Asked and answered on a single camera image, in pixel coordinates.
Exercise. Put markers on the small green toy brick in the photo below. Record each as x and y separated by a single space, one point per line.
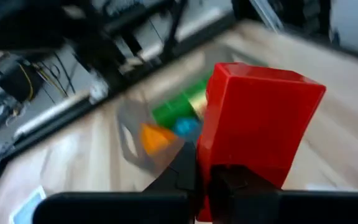
172 109

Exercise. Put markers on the red toy brick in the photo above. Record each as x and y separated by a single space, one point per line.
253 130

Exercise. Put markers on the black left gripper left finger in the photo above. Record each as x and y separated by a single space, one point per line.
182 174

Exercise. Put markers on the clear grey plastic bin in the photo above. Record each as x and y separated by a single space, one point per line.
132 146

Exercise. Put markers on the blue card deck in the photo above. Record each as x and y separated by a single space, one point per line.
26 208

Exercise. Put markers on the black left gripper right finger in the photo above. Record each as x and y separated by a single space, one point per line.
238 186

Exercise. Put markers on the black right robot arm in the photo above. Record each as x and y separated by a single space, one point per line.
42 28

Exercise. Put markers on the yellow toy block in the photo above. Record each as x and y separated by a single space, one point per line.
198 102

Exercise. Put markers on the grey white cylinder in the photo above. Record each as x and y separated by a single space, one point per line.
356 25

